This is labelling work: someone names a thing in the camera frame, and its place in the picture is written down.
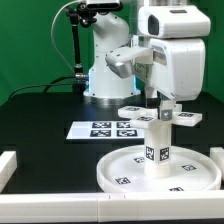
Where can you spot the white marker sheet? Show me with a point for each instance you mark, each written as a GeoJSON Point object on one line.
{"type": "Point", "coordinates": [112, 130]}

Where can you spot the white fence block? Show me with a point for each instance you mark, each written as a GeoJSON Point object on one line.
{"type": "Point", "coordinates": [8, 165]}
{"type": "Point", "coordinates": [217, 155]}

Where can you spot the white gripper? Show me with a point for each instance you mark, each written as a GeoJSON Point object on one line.
{"type": "Point", "coordinates": [175, 68]}

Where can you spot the white right fence block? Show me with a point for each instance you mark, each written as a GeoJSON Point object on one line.
{"type": "Point", "coordinates": [217, 155]}

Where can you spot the white left fence block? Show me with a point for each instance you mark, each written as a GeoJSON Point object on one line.
{"type": "Point", "coordinates": [8, 165]}

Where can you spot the white cross-shaped table base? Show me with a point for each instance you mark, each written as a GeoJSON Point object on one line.
{"type": "Point", "coordinates": [144, 118]}

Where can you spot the white front fence bar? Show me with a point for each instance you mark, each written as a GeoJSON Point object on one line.
{"type": "Point", "coordinates": [107, 207]}

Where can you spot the white round table top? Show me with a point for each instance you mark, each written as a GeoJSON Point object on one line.
{"type": "Point", "coordinates": [127, 170]}

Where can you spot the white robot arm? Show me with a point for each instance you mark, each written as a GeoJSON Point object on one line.
{"type": "Point", "coordinates": [121, 60]}

